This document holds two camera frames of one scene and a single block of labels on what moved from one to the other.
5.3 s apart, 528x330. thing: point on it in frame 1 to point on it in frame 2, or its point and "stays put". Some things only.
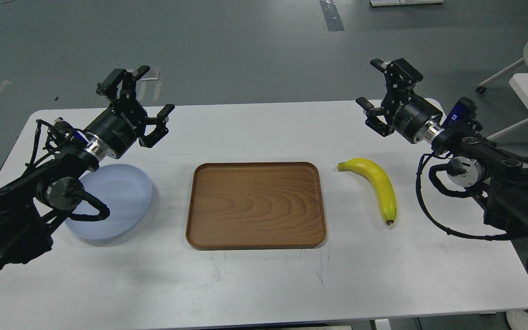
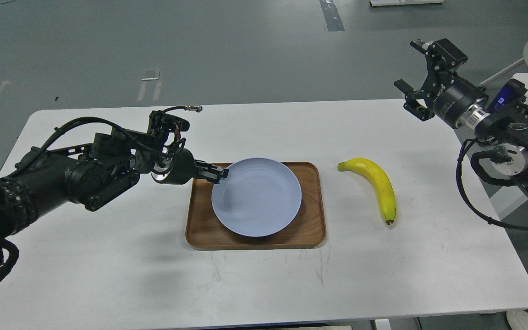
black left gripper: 116,129 to 178,167
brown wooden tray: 255,206 stays put
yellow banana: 380,178 stays put
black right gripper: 417,120 to 462,102
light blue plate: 127,191 to 259,197
